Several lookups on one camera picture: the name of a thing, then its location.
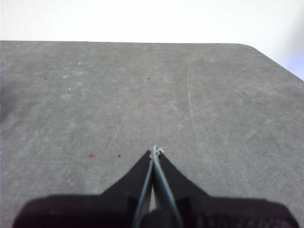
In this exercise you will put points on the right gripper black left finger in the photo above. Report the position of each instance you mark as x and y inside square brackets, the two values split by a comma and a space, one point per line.
[95, 211]

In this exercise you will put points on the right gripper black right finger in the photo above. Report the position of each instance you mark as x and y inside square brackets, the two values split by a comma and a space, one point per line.
[213, 213]

